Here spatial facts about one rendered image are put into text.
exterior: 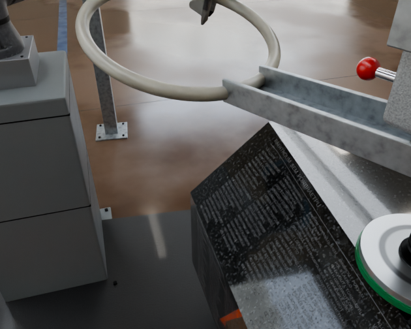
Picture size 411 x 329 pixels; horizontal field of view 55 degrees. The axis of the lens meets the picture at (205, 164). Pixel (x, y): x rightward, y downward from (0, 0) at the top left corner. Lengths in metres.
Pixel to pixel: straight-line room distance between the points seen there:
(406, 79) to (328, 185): 0.45
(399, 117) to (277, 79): 0.38
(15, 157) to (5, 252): 0.41
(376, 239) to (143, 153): 1.83
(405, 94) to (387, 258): 0.32
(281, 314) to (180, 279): 0.91
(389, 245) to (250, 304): 0.32
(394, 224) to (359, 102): 0.24
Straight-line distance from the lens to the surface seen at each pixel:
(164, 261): 1.77
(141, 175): 2.25
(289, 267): 0.87
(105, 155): 2.45
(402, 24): 0.51
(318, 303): 0.81
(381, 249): 0.77
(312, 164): 0.99
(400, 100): 0.55
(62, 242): 1.57
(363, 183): 0.97
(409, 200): 0.96
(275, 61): 0.96
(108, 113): 2.56
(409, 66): 0.53
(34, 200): 1.44
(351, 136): 0.66
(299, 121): 0.72
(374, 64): 0.59
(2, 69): 1.32
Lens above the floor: 1.37
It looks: 36 degrees down
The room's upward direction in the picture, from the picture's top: straight up
